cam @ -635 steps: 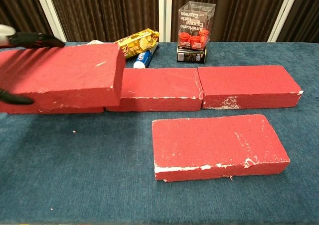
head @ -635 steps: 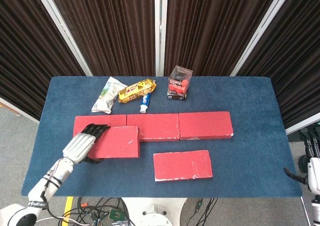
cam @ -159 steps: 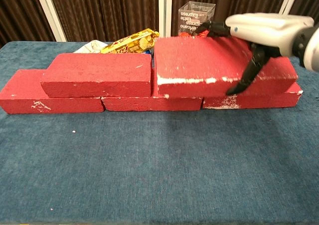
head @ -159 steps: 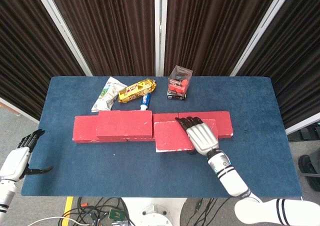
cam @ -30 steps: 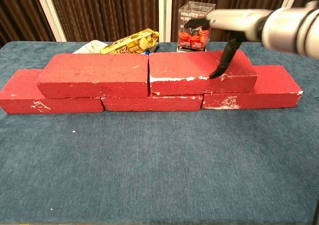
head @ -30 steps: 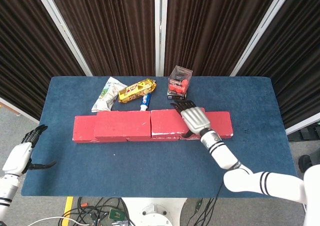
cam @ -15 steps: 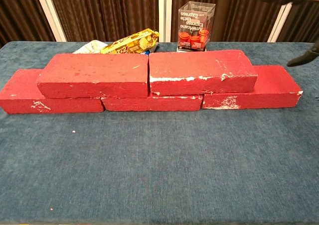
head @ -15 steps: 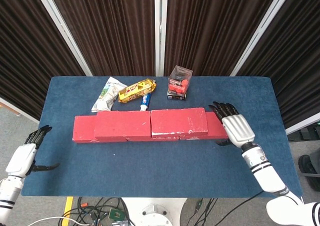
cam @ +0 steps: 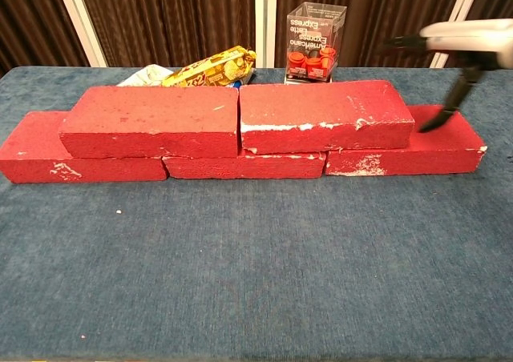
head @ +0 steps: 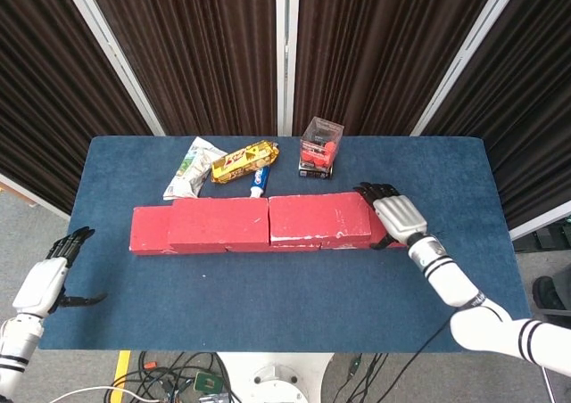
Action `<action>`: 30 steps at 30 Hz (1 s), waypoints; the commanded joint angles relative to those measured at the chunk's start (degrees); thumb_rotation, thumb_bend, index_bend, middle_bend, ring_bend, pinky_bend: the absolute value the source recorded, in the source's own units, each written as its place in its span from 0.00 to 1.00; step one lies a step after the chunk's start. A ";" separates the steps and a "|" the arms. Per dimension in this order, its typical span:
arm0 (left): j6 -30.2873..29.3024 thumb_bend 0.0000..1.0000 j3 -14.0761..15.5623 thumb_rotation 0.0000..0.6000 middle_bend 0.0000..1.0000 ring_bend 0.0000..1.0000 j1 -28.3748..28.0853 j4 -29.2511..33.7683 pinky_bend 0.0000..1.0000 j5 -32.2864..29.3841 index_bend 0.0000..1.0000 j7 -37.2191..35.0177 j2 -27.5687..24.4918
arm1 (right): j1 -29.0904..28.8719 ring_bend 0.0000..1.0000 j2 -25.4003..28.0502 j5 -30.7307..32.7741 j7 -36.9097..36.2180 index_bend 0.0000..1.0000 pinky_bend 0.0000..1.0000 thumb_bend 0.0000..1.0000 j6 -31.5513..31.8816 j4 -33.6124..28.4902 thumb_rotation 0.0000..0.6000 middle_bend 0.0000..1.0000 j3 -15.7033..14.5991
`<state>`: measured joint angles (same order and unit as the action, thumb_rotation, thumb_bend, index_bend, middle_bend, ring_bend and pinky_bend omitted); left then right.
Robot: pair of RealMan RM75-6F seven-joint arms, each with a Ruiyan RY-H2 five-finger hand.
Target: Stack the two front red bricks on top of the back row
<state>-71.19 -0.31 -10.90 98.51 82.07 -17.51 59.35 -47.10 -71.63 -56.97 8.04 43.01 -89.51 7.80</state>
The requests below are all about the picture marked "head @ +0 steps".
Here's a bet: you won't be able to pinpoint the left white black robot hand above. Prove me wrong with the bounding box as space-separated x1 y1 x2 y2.
12 226 108 317

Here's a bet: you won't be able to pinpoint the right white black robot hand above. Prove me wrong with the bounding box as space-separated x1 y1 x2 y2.
353 182 429 249

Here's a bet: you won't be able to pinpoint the red foam brick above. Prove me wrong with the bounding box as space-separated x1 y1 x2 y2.
128 205 173 257
368 213 406 249
168 197 270 253
269 191 374 248
225 241 323 253

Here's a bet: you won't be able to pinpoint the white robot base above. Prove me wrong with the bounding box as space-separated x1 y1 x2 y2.
218 352 335 403

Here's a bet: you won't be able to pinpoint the black printed box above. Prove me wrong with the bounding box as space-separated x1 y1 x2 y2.
297 160 335 180

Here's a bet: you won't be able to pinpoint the clear box with red cups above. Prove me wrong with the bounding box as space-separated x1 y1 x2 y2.
299 116 345 172

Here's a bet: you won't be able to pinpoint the yellow floor tape strip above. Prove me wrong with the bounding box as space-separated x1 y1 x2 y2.
111 350 133 393

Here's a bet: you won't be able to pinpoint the blue white toothpaste tube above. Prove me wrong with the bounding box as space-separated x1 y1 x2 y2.
248 164 273 199

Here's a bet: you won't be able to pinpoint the black equipment pile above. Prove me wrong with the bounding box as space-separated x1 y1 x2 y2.
512 215 571 253

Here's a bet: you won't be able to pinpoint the brown curtain partition panel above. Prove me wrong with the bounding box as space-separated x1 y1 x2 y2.
285 0 527 137
410 0 571 242
57 0 289 137
0 0 155 219

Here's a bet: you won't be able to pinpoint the black rounded object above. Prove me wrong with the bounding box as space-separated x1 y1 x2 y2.
532 276 571 328

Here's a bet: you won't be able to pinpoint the yellow biscuit package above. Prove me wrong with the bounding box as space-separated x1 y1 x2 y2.
210 139 281 185

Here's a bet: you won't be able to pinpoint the blue table cloth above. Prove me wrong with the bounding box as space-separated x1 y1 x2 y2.
37 135 541 353

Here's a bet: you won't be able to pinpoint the white green snack bag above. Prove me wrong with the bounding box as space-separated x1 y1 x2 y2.
162 136 228 202

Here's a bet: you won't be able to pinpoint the green circuit board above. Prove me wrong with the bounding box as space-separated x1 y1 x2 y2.
194 370 224 393

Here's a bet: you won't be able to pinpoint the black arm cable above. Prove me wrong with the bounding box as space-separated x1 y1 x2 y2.
412 317 455 356

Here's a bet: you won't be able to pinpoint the white floor cable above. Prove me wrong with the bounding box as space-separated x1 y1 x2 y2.
55 385 153 403

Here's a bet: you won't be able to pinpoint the black cables with connectors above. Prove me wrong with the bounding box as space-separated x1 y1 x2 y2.
342 352 390 403

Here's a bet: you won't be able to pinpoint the black floor cable tangle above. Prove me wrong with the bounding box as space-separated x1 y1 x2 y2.
113 351 237 403

